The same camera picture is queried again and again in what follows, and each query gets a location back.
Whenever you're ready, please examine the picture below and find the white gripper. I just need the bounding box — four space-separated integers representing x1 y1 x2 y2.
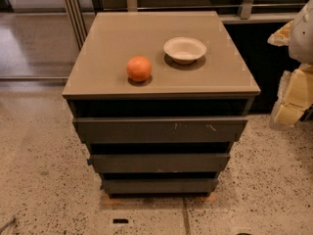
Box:
267 21 313 126

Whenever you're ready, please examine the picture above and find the grey drawer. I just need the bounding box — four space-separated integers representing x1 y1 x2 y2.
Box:
88 154 230 173
102 178 218 195
72 117 247 144

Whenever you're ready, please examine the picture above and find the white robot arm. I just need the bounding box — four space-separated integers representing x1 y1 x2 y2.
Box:
267 0 313 130

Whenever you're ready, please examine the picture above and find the grey drawer cabinet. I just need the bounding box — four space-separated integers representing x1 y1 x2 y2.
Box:
62 11 262 198

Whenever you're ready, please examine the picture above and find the grey bottom drawer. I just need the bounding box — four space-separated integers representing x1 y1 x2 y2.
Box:
102 178 218 195

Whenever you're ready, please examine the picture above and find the grey top drawer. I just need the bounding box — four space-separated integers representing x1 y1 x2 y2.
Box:
72 117 247 144

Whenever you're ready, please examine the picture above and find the white paper bowl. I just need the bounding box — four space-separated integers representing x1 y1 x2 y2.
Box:
163 37 206 65

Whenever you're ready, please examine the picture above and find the orange fruit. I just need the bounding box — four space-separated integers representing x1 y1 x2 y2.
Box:
126 56 152 82

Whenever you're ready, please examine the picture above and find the metal window frame post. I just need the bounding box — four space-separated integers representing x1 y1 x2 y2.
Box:
64 0 87 49

